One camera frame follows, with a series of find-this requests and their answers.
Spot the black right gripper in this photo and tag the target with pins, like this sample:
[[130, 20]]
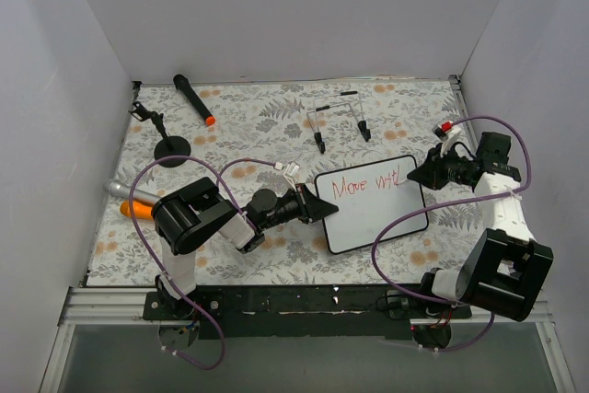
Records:
[[437, 168]]

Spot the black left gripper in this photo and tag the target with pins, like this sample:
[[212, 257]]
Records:
[[302, 202]]

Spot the black framed whiteboard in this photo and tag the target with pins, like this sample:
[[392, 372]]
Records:
[[369, 199]]

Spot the black round microphone stand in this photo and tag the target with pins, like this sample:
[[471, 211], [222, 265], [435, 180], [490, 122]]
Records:
[[172, 150]]

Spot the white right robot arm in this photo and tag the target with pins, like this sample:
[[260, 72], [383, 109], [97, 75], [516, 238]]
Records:
[[507, 267]]

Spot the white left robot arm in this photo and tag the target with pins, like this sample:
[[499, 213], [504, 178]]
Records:
[[189, 217]]

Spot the black whiteboard easel stand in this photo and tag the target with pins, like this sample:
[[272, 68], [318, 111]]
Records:
[[344, 104]]

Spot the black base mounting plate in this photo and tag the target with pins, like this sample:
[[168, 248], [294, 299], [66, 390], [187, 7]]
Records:
[[256, 311]]

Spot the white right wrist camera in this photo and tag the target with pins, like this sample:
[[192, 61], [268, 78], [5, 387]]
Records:
[[448, 134]]

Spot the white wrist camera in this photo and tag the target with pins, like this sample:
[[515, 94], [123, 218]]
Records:
[[448, 134], [290, 172]]

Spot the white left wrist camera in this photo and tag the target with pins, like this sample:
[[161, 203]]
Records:
[[290, 172]]

